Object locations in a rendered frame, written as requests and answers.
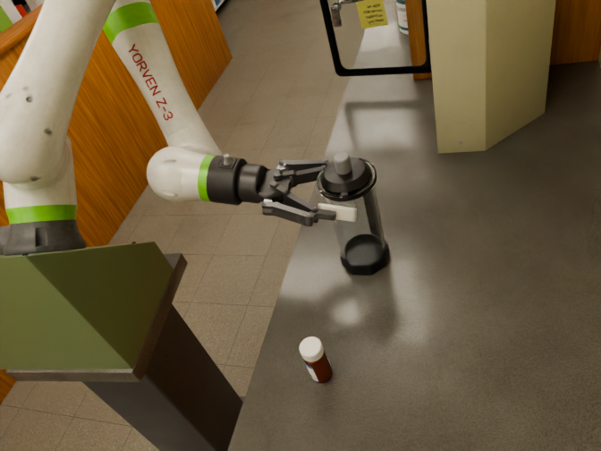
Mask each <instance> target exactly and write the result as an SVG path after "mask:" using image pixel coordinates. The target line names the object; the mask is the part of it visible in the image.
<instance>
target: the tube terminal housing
mask: <svg viewBox="0 0 601 451"><path fill-rule="evenodd" d="M555 1H556V0H427V23H428V35H429V46H430V58H431V70H432V82H433V92H434V104H435V116H436V138H437V150H438V153H454V152H471V151H486V150H487V149H490V148H491V147H493V146H494V145H495V144H496V143H498V142H500V141H501V140H503V139H505V138H506V137H508V136H510V135H511V134H513V133H514V132H516V131H518V130H519V129H520V128H522V127H523V126H525V125H526V124H528V123H530V122H532V121H533V120H535V119H536V118H538V117H539V116H541V115H542V114H544V113H545V109H546V92H547V83H548V74H549V65H550V55H551V46H552V36H553V27H554V10H555Z"/></svg>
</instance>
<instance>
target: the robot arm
mask: <svg viewBox="0 0 601 451"><path fill-rule="evenodd" d="M102 30H103V31H104V32H105V34H106V36H107V38H108V39H109V41H110V43H111V44H112V46H113V48H114V50H115V52H116V53H117V54H118V55H119V57H120V58H121V60H122V62H123V64H124V65H125V67H126V68H127V70H128V71H129V73H130V75H131V77H132V78H133V79H134V81H135V82H136V84H137V85H138V87H139V89H140V91H141V93H142V95H143V96H144V98H145V99H146V101H147V103H148V105H149V107H150V109H151V111H152V113H153V115H154V117H155V118H156V120H157V123H158V125H159V127H160V129H161V131H162V133H163V135H164V137H165V140H166V143H167V145H168V147H166V148H163V149H160V150H159V151H158V152H157V153H155V154H154V155H153V157H152V158H151V159H150V160H149V162H148V167H147V179H148V184H149V186H150V188H151V189H152V190H153V192H154V193H155V194H156V195H158V196H159V197H161V198H162V199H164V200H170V201H184V200H203V201H210V202H216V203H224V204H231V205H237V206H238V205H240V204H241V203H242V202H250V203H257V204H259V203H260V202H262V201H263V202H262V203H261V206H262V212H263V215H265V216H276V217H280V218H283V219H287V220H290V221H292V222H295V223H298V224H301V225H304V226H312V225H313V223H317V222H318V220H319V219H324V220H331V221H334V220H336V219H339V220H345V221H352V222H356V220H357V209H356V208H349V207H342V206H335V205H329V204H322V203H318V205H317V206H315V205H313V204H311V203H309V202H307V201H305V200H304V199H302V198H300V197H298V196H296V195H294V194H292V193H291V192H290V190H291V188H292V187H296V186H297V185H298V184H302V183H310V182H315V181H316V180H317V177H318V175H319V173H320V172H321V170H322V169H323V168H324V167H326V166H327V165H329V163H328V160H327V159H312V160H287V159H279V166H278V167H277V168H275V169H267V168H266V167H264V166H263V165H257V164H249V163H248V164H247V162H246V160H245V159H244V158H240V157H229V155H228V154H225V155H224V154H223V153H222V151H221V150H220V148H218V146H217V145H216V143H215V141H214V139H213V138H212V136H211V135H210V133H209V131H208V130H207V127H206V126H205V125H204V123H203V121H202V120H201V118H200V116H199V113H198V111H197V109H196V108H195V106H194V105H193V103H192V101H191V99H190V96H189V94H188V92H187V90H186V88H185V86H184V84H183V82H182V78H181V76H180V74H179V72H178V70H177V68H176V65H175V63H174V60H173V57H172V54H171V52H170V49H169V46H168V45H167V42H166V39H165V35H164V33H163V31H162V29H161V26H160V24H159V21H158V19H157V16H156V14H155V11H154V9H153V7H152V4H151V3H150V1H149V0H45V1H44V3H43V5H42V8H41V10H40V13H39V15H38V18H37V21H36V23H35V25H34V28H33V30H32V32H31V33H30V37H29V39H28V41H27V43H26V45H25V48H24V49H23V51H22V53H21V56H20V58H19V60H18V62H17V64H16V65H15V67H14V68H13V71H12V73H11V75H10V77H9V79H8V80H7V82H6V84H5V85H4V87H3V89H2V91H1V92H0V180H1V181H3V187H4V206H5V212H6V215H7V216H8V219H9V224H10V225H5V226H0V255H4V256H10V255H21V254H26V253H28V254H31V253H41V252H50V251H68V250H76V249H84V248H86V242H85V241H84V239H83V238H82V236H81V235H80V232H79V229H78V227H77V221H76V213H77V208H78V204H77V194H76V184H75V175H74V164H73V156H72V143H71V140H70V138H69V137H68V136H67V131H68V127H69V124H70V121H71V117H72V111H73V108H74V105H75V102H76V98H77V96H78V93H79V90H80V85H81V83H82V80H83V77H84V74H85V72H86V69H87V67H88V64H89V59H90V58H91V55H92V53H93V50H94V48H95V45H96V43H97V40H98V38H99V35H100V33H101V31H102ZM290 176H291V177H292V179H291V177H290ZM276 201H277V202H279V203H277V202H276Z"/></svg>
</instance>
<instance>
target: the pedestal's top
mask: <svg viewBox="0 0 601 451"><path fill-rule="evenodd" d="M164 256H165V258H166V259H167V261H168V262H169V264H170V265H171V267H172V268H173V273H172V275H171V276H170V279H169V281H168V284H167V286H166V289H165V292H164V294H163V296H162V299H161V301H160V303H159V305H158V308H157V312H156V314H155V316H154V318H153V320H152V323H151V325H150V328H149V330H148V333H147V336H146V338H145V340H144V343H143V345H142V347H141V349H140V353H139V356H138V358H137V360H136V362H135V364H134V367H133V369H28V370H7V371H6V373H7V374H8V375H10V376H11V377H12V378H13V379H15V380H16V381H87V382H141V381H142V379H143V376H144V374H145V371H146V369H147V367H148V363H149V360H150V358H151V355H152V353H153V351H154V348H155V346H156V343H157V339H158V338H159V335H160V333H161V330H162V327H163V325H164V323H165V319H166V317H167V314H168V311H169V310H170V307H171V305H172V302H173V300H174V297H175V294H176V291H177V289H178V286H179V284H180V282H181V280H182V275H183V273H184V270H185V269H186V266H187V264H188V263H187V261H186V259H185V258H184V257H183V256H182V254H181V253H169V254H164Z"/></svg>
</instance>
